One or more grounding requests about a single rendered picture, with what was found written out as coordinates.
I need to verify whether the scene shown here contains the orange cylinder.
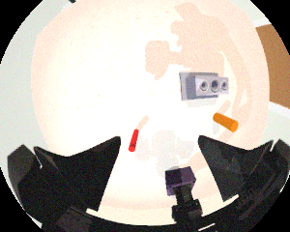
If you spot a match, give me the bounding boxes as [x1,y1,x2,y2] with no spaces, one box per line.
[212,112,238,132]

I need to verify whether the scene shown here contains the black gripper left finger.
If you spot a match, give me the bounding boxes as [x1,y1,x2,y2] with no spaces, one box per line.
[33,136,121,212]

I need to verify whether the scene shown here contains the red peg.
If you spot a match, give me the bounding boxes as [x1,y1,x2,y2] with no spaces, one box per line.
[129,129,138,152]

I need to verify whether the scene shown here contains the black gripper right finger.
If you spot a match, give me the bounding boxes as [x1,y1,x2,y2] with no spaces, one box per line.
[198,134,273,202]

